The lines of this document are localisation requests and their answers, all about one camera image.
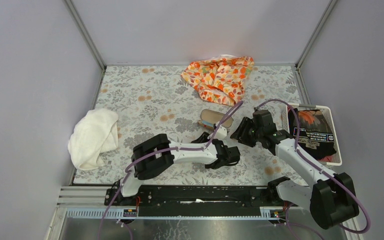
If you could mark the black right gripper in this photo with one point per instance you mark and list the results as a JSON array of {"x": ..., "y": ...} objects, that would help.
[{"x": 240, "y": 134}]

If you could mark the plaid glasses case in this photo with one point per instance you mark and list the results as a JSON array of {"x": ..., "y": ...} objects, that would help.
[{"x": 214, "y": 117}]

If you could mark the light blue cleaning cloth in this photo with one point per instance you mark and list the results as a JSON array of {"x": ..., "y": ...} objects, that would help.
[{"x": 207, "y": 125}]

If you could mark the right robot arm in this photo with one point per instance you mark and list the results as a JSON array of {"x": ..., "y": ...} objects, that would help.
[{"x": 328, "y": 196}]

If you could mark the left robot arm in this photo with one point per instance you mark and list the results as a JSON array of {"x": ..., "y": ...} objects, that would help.
[{"x": 155, "y": 155}]

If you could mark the orange floral fabric pouch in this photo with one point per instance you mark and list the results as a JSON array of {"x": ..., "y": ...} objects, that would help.
[{"x": 221, "y": 79}]

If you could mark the dark clothing in basket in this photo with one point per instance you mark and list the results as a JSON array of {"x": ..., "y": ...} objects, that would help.
[{"x": 316, "y": 137}]

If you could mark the white perforated plastic basket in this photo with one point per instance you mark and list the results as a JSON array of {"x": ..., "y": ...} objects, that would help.
[{"x": 337, "y": 158}]

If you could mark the white towel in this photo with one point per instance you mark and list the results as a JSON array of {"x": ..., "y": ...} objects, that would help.
[{"x": 95, "y": 133}]

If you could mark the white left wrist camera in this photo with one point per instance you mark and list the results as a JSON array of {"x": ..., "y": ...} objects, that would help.
[{"x": 220, "y": 133}]

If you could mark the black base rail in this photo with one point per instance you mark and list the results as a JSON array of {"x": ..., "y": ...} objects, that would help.
[{"x": 196, "y": 201}]

